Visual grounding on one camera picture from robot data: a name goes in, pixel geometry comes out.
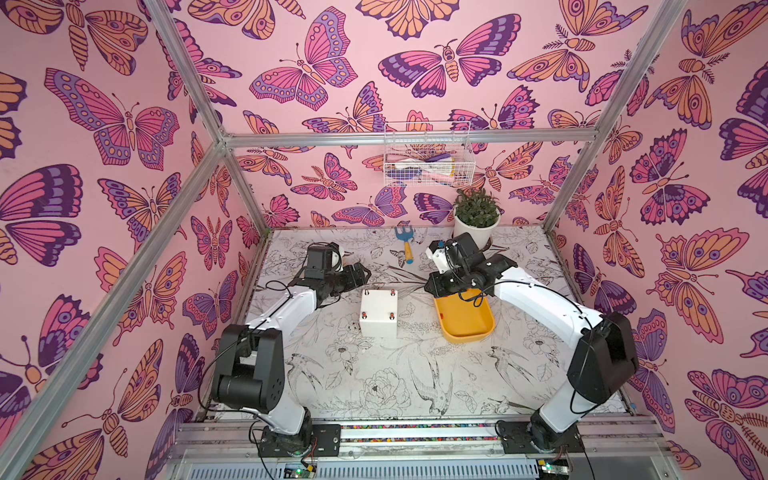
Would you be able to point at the yellow plastic tray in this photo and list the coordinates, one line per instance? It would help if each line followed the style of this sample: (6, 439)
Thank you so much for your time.
(464, 321)

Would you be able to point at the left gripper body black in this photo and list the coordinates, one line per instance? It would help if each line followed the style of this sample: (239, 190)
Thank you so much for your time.
(344, 281)

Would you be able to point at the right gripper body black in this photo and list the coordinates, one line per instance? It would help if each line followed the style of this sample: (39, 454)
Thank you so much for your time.
(443, 282)

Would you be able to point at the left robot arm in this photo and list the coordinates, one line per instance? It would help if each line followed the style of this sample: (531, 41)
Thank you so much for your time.
(249, 370)

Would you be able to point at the white block with screws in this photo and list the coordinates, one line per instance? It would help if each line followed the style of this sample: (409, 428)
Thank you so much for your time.
(377, 304)

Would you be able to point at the white pot green plant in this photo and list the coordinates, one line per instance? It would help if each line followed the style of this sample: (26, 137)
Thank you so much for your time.
(477, 214)

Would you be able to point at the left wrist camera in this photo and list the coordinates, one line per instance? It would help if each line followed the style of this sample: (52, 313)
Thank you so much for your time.
(334, 254)

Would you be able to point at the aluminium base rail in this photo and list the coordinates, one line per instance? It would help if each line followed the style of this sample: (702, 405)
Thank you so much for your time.
(598, 447)

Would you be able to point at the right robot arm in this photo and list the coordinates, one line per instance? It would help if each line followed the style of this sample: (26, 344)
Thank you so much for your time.
(604, 353)

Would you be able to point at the blue yellow garden fork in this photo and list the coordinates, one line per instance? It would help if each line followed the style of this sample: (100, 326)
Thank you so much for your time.
(405, 233)

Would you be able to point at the white wire basket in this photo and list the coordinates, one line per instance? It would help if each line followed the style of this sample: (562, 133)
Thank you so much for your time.
(430, 158)

